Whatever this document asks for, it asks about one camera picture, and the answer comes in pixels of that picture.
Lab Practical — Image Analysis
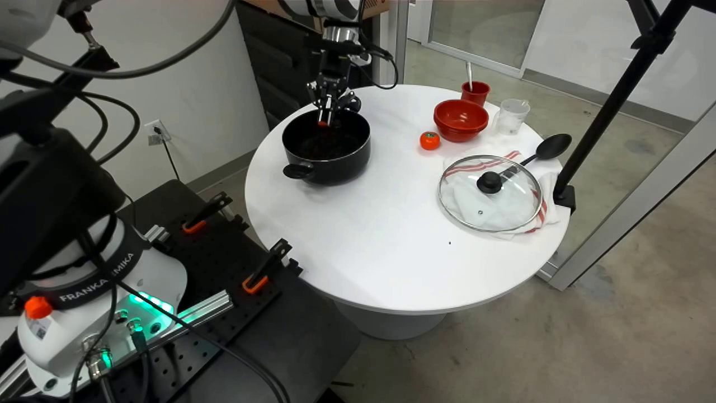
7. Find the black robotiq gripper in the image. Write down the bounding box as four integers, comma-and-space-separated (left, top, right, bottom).
307, 25, 373, 125

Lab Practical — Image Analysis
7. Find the black cooking pot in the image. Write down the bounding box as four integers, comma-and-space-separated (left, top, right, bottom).
283, 107, 371, 185

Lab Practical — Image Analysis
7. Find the glass pot lid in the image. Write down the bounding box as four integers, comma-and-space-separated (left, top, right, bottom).
437, 153, 547, 235

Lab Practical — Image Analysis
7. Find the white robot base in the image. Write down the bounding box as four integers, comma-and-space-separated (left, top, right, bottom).
16, 217, 187, 398

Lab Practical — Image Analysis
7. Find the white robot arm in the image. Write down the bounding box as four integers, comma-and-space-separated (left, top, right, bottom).
278, 0, 375, 125

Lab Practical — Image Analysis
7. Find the small orange tomato toy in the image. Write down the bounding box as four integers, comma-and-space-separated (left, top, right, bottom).
418, 133, 440, 151

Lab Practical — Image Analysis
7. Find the red bowl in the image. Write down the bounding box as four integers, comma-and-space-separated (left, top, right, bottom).
434, 98, 491, 144

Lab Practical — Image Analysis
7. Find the red mug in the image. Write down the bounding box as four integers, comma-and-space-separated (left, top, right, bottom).
462, 80, 491, 106

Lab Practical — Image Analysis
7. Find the black clamp orange tip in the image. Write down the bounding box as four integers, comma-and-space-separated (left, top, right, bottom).
181, 192, 233, 235

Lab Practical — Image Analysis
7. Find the clear plastic cup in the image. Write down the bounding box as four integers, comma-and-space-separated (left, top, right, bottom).
496, 98, 531, 134

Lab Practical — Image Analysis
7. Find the black perforated mounting board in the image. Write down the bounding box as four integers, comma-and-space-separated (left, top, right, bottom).
121, 182, 360, 403

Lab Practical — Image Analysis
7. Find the white red striped cloth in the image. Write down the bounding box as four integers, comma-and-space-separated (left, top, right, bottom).
445, 148, 569, 238

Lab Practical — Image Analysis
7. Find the black tripod stand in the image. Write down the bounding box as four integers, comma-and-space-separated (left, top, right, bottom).
553, 0, 716, 209

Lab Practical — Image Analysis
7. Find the wall power outlet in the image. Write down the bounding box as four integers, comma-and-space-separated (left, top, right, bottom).
145, 119, 171, 145

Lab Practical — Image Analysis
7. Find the black cable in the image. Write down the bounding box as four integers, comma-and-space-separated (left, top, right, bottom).
0, 88, 143, 170

